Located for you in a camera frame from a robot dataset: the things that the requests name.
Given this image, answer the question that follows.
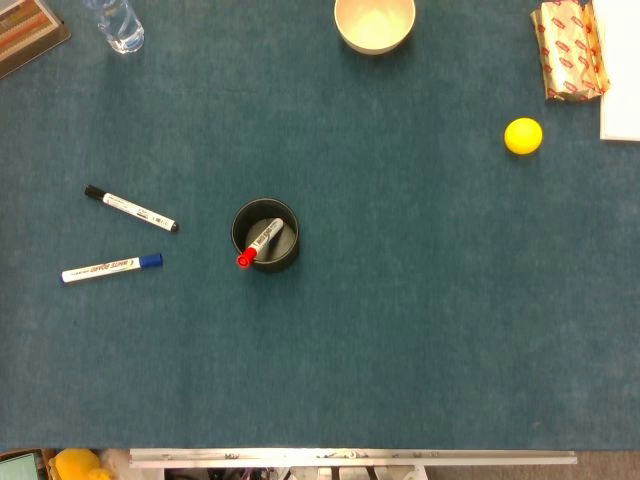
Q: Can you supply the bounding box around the gold red wrapped package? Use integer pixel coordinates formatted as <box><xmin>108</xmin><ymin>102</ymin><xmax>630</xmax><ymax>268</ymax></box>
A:
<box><xmin>529</xmin><ymin>0</ymin><xmax>612</xmax><ymax>104</ymax></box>

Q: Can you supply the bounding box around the aluminium frame rail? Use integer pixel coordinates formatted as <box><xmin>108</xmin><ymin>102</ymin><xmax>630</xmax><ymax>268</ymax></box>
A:
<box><xmin>128</xmin><ymin>448</ymin><xmax>578</xmax><ymax>470</ymax></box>

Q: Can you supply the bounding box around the clear plastic water bottle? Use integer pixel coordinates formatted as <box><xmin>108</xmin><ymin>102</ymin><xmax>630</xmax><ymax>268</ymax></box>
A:
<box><xmin>82</xmin><ymin>0</ymin><xmax>146</xmax><ymax>56</ymax></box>

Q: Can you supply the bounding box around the red capped whiteboard marker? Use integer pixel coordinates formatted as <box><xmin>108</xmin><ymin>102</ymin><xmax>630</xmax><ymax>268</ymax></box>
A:
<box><xmin>236</xmin><ymin>216</ymin><xmax>285</xmax><ymax>271</ymax></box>

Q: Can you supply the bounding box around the striped colourful book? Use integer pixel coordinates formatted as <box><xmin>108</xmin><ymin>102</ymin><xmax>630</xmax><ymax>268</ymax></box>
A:
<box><xmin>0</xmin><ymin>0</ymin><xmax>72</xmax><ymax>80</ymax></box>

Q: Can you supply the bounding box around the black capped whiteboard marker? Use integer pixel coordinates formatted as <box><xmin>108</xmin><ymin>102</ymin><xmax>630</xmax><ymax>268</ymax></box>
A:
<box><xmin>84</xmin><ymin>184</ymin><xmax>180</xmax><ymax>234</ymax></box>

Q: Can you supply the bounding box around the black cylindrical pen cup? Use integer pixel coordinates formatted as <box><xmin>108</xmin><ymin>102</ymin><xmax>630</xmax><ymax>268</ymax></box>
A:
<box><xmin>230</xmin><ymin>197</ymin><xmax>301</xmax><ymax>275</ymax></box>

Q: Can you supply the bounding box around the blue capped whiteboard marker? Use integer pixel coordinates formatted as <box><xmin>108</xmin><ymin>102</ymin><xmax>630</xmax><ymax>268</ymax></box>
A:
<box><xmin>60</xmin><ymin>252</ymin><xmax>164</xmax><ymax>286</ymax></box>

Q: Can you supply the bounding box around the yellow ball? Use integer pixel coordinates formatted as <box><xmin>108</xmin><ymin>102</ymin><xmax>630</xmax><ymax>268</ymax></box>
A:
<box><xmin>503</xmin><ymin>117</ymin><xmax>544</xmax><ymax>156</ymax></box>

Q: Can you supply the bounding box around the blue table mat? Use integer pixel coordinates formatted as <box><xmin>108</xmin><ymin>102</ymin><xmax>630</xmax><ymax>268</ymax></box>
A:
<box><xmin>0</xmin><ymin>0</ymin><xmax>640</xmax><ymax>451</ymax></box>

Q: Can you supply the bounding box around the white paper stack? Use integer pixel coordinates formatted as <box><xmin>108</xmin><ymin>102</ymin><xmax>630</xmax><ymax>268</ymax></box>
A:
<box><xmin>591</xmin><ymin>0</ymin><xmax>640</xmax><ymax>143</ymax></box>

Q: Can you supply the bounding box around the cream bowl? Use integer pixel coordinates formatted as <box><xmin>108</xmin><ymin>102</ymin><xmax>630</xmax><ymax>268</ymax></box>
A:
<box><xmin>333</xmin><ymin>0</ymin><xmax>417</xmax><ymax>55</ymax></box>

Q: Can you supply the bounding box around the teal box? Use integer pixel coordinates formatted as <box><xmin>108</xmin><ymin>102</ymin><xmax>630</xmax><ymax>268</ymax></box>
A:
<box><xmin>0</xmin><ymin>449</ymin><xmax>45</xmax><ymax>480</ymax></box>

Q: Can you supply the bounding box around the yellow toy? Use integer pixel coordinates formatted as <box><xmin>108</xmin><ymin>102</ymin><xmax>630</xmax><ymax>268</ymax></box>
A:
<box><xmin>53</xmin><ymin>448</ymin><xmax>112</xmax><ymax>480</ymax></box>

